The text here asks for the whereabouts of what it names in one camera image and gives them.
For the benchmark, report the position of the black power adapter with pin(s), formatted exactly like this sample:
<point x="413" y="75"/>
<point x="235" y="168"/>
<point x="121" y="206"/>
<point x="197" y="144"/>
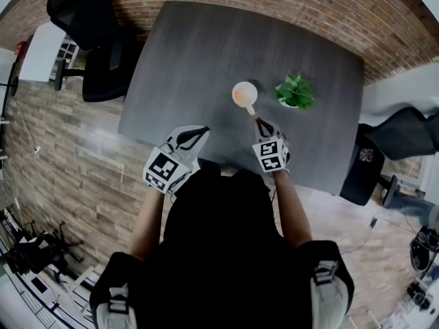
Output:
<point x="374" y="222"/>

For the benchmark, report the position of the black mesh office chair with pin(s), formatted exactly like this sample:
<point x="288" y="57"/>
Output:
<point x="430" y="129"/>
<point x="89" y="36"/>
<point x="368" y="170"/>

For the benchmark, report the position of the white power strip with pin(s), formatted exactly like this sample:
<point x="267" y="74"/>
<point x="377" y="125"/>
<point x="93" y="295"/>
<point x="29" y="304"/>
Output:
<point x="37" y="148"/>

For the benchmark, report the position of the small red box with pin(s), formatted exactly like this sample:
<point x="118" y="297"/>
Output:
<point x="22" y="49"/>

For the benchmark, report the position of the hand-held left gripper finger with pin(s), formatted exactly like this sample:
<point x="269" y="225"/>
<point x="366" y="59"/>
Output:
<point x="183" y="129"/>
<point x="197" y="149"/>

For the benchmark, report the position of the green plant in white pot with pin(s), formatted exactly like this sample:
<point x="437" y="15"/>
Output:
<point x="296" y="93"/>

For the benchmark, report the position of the black glossy helmet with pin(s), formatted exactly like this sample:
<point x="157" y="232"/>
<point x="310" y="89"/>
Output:
<point x="420" y="255"/>

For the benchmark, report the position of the white desk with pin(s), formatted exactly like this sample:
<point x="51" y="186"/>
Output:
<point x="43" y="53"/>

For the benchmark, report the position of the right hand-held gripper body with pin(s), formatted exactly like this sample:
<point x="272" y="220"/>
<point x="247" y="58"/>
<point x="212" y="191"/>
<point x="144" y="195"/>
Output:
<point x="271" y="158"/>

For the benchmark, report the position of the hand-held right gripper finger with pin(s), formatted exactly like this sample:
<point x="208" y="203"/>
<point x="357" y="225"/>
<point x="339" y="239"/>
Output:
<point x="258" y="134"/>
<point x="276" y="129"/>

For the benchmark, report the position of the black swivel chair base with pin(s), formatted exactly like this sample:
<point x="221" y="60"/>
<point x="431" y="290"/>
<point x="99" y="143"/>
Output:
<point x="44" y="249"/>

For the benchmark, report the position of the person's left forearm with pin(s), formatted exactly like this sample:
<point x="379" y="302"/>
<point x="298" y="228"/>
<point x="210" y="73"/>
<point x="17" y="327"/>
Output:
<point x="151" y="225"/>

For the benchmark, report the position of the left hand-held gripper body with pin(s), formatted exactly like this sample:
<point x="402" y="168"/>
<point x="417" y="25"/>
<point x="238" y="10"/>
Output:
<point x="161" y="170"/>

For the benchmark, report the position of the person's right forearm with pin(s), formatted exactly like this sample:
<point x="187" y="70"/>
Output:
<point x="293" y="211"/>

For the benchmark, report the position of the white cup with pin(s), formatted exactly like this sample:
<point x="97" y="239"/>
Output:
<point x="244" y="94"/>

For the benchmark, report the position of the person's black clothed body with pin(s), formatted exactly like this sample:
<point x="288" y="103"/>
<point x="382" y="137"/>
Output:
<point x="223" y="252"/>

